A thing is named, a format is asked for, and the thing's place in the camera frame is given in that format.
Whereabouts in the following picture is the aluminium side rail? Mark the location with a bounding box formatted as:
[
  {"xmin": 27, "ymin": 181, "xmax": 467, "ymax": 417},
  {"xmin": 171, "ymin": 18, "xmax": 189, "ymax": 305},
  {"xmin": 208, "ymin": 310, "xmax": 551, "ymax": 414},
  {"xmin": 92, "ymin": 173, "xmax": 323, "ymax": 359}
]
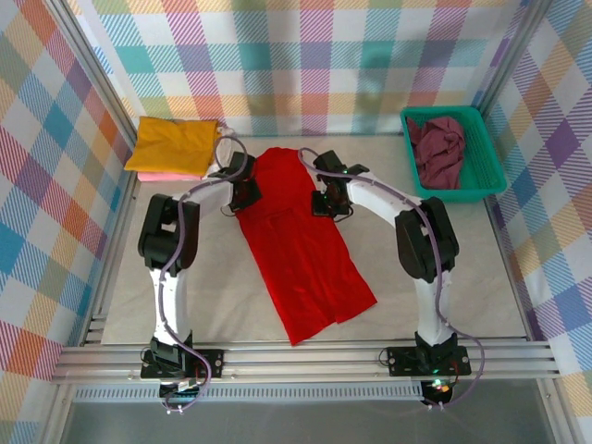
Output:
[
  {"xmin": 80, "ymin": 175, "xmax": 140, "ymax": 343},
  {"xmin": 480, "ymin": 193, "xmax": 537, "ymax": 341}
]

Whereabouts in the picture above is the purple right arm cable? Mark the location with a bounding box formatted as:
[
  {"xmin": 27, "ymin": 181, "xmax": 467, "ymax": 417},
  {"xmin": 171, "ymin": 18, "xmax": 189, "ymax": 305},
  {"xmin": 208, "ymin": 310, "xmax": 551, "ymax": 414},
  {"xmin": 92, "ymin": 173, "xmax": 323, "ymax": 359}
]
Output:
[{"xmin": 299, "ymin": 146, "xmax": 486, "ymax": 412}]

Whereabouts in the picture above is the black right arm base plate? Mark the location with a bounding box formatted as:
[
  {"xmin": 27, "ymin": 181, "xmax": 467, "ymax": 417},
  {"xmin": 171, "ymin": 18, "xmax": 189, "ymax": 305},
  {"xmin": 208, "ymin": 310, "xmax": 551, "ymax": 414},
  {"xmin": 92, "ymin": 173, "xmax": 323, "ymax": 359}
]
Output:
[{"xmin": 386, "ymin": 346, "xmax": 472, "ymax": 376}]

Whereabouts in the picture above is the folded pink t-shirt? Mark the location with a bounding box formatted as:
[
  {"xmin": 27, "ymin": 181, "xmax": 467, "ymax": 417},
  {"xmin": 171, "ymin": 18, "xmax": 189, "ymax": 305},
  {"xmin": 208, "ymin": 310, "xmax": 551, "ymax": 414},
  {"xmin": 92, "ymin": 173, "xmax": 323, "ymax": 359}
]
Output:
[{"xmin": 137, "ymin": 169, "xmax": 204, "ymax": 183}]

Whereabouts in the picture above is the perforated metal strip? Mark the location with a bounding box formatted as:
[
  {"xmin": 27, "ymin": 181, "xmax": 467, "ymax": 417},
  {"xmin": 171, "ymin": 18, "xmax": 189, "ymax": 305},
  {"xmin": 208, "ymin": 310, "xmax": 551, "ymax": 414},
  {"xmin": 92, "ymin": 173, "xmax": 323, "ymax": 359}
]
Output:
[{"xmin": 73, "ymin": 387, "xmax": 425, "ymax": 403}]

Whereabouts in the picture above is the folded mustard yellow t-shirt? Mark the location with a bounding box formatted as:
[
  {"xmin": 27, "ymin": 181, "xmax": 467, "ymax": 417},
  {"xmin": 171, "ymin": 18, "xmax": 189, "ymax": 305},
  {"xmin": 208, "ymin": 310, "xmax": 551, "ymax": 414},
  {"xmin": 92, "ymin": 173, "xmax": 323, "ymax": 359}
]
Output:
[{"xmin": 124, "ymin": 116, "xmax": 222, "ymax": 177}]

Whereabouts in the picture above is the teal plastic basket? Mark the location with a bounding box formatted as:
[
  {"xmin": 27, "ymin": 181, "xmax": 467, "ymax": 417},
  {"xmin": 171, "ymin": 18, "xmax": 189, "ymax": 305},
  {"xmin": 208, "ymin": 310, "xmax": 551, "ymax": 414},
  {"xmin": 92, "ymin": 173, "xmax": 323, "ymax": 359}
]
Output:
[{"xmin": 400, "ymin": 105, "xmax": 509, "ymax": 204}]

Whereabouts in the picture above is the crumpled maroon t-shirt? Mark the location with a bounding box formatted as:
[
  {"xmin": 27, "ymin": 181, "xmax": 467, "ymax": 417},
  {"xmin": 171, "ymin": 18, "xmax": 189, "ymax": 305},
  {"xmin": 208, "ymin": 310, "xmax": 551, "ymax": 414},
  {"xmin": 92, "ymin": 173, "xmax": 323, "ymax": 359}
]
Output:
[{"xmin": 405, "ymin": 115, "xmax": 467, "ymax": 191}]

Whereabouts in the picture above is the red t-shirt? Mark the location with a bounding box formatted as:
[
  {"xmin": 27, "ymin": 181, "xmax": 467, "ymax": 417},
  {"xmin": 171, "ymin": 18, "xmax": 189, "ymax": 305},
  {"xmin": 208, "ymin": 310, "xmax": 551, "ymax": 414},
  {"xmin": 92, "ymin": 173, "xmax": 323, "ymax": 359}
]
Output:
[{"xmin": 235, "ymin": 146, "xmax": 378, "ymax": 347}]

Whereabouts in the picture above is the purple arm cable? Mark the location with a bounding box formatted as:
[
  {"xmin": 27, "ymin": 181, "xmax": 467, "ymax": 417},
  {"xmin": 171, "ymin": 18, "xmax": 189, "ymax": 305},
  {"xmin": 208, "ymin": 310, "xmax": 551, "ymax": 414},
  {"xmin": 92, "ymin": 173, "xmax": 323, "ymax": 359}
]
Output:
[
  {"xmin": 299, "ymin": 146, "xmax": 486, "ymax": 412},
  {"xmin": 156, "ymin": 134, "xmax": 253, "ymax": 414}
]

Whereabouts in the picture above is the folded white t-shirt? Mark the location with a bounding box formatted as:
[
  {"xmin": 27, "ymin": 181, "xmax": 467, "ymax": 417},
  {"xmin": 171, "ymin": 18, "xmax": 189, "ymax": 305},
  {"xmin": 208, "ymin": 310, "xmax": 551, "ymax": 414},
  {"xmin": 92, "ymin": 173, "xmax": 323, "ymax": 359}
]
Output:
[{"xmin": 203, "ymin": 131, "xmax": 237, "ymax": 179}]

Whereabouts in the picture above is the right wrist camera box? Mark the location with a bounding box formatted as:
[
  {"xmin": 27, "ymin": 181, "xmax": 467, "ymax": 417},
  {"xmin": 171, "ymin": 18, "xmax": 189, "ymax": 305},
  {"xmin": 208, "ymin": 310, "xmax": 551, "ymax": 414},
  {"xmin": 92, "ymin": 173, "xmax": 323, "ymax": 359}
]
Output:
[{"xmin": 311, "ymin": 189, "xmax": 335, "ymax": 217}]

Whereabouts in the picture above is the aluminium frame post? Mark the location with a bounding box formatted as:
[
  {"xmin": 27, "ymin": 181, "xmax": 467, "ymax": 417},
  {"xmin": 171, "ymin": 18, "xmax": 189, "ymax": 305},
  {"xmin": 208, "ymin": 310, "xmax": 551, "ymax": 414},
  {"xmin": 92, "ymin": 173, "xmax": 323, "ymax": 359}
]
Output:
[
  {"xmin": 471, "ymin": 0, "xmax": 556, "ymax": 117},
  {"xmin": 43, "ymin": 0, "xmax": 140, "ymax": 140}
]

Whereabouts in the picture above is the aluminium mounting rail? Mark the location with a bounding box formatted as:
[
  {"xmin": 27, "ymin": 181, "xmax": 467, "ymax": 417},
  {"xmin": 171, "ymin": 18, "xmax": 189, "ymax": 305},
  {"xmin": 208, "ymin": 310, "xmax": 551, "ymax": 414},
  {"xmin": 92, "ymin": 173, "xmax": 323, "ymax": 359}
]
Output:
[{"xmin": 50, "ymin": 339, "xmax": 563, "ymax": 385}]

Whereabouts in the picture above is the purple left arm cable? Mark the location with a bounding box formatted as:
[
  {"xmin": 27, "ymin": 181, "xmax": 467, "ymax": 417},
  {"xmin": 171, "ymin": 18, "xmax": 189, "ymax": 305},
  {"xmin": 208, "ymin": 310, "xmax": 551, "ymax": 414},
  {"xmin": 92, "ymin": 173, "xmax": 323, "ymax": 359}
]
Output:
[{"xmin": 156, "ymin": 134, "xmax": 253, "ymax": 414}]

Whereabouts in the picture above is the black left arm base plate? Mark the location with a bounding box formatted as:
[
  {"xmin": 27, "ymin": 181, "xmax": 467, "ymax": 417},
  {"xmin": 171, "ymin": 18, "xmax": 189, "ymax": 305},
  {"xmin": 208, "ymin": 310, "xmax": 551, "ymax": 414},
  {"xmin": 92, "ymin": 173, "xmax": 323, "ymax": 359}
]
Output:
[{"xmin": 141, "ymin": 349, "xmax": 226, "ymax": 380}]

